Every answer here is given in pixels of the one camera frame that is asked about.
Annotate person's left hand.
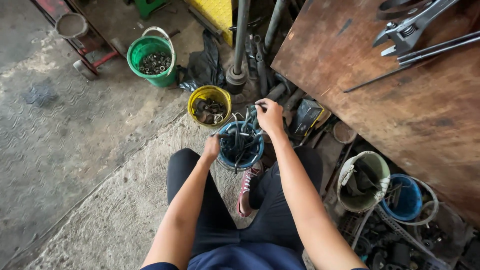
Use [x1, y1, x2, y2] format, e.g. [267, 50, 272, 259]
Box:
[202, 133, 221, 161]

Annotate person's right hand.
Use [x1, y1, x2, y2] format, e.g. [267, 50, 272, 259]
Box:
[255, 98, 284, 133]

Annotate bent metal rod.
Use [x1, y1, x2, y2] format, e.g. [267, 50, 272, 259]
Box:
[244, 104, 268, 130]

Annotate blue bucket of metal rods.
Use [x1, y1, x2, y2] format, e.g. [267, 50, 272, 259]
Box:
[216, 121, 265, 172]

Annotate bundle of metal rods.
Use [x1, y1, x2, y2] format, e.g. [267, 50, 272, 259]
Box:
[220, 110, 263, 174]

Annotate yellow bucket of metal parts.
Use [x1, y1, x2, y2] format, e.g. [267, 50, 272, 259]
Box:
[187, 85, 232, 128]

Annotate black cardboard box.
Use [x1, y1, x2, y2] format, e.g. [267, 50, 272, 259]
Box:
[292, 98, 326, 137]

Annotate red sneaker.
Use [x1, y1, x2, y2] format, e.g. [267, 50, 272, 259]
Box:
[236, 162, 264, 218]

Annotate grey steel shaft with flange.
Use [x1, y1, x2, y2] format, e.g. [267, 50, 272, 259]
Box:
[225, 0, 251, 95]

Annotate black plastic bag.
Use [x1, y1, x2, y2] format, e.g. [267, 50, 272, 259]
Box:
[176, 29, 226, 93]

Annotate person's black trousers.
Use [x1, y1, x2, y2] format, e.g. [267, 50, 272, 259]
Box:
[166, 145, 324, 263]

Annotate grey metal pipe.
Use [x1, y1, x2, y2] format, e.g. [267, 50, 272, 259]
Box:
[263, 0, 287, 53]

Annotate round rusty tin lid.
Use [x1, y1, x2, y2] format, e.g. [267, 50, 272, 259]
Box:
[332, 121, 357, 144]

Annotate yellow metal plate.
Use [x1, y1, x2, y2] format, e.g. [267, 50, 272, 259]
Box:
[184, 0, 235, 47]

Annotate green bucket of nuts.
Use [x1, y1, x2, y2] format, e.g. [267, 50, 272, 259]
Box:
[127, 26, 178, 88]

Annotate person's navy shirt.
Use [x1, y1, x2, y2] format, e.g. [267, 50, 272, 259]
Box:
[140, 241, 370, 270]

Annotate dirty white bucket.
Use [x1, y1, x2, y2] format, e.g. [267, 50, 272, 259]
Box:
[336, 151, 391, 213]

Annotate brown wooden workbench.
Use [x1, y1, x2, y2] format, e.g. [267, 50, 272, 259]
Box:
[271, 0, 480, 229]

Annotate green plastic stool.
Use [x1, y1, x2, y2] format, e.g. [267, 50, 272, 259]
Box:
[133, 0, 168, 20]

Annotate large adjustable wrench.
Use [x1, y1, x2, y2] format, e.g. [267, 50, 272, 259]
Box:
[372, 0, 460, 57]

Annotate red floor jack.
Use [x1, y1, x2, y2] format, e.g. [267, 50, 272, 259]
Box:
[32, 0, 128, 81]

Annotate long black metal rods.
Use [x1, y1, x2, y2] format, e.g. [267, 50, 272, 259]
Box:
[343, 31, 480, 93]

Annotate heap of black scrap parts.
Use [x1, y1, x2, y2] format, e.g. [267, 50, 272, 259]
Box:
[337, 202, 480, 270]

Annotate blue bucket with white handle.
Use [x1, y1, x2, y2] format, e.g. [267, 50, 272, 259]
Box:
[380, 173, 439, 226]

